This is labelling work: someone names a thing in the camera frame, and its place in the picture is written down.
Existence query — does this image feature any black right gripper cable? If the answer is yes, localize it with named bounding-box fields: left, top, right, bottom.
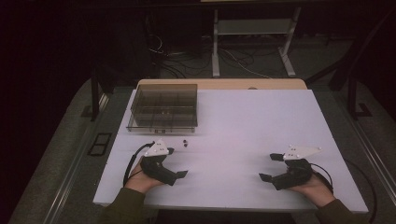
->
left=309, top=161, right=335, bottom=196

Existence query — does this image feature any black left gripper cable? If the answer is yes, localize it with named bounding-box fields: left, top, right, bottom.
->
left=122, top=141, right=156, bottom=189

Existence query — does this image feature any black metal post with foot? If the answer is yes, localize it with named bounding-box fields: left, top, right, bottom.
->
left=346, top=74, right=374, bottom=121

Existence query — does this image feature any long black cable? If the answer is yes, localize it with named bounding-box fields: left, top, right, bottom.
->
left=343, top=158, right=378, bottom=224

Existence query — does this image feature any clear compartment storage box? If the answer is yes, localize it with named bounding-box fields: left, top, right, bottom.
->
left=126, top=83, right=199, bottom=134

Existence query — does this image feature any person's right hand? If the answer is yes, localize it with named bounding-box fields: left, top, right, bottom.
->
left=287, top=172, right=336, bottom=209

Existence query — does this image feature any black metal frame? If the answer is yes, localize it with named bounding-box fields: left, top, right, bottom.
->
left=89, top=60, right=125, bottom=122

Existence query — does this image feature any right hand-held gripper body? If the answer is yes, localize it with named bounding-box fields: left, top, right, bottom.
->
left=270, top=144, right=322, bottom=191

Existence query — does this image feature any black rectangular floor frame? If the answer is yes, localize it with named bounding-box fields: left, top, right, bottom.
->
left=87, top=133, right=113, bottom=157

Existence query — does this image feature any grey metal stand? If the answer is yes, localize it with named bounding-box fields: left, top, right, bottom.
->
left=212, top=7, right=302, bottom=78

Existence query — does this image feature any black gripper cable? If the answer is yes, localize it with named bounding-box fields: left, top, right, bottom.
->
left=309, top=161, right=335, bottom=196
left=122, top=141, right=156, bottom=189

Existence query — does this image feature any person's left hand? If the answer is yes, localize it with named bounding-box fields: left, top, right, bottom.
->
left=123, top=161, right=165, bottom=195

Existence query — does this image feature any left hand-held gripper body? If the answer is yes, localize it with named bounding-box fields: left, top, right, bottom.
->
left=139, top=138, right=179, bottom=187

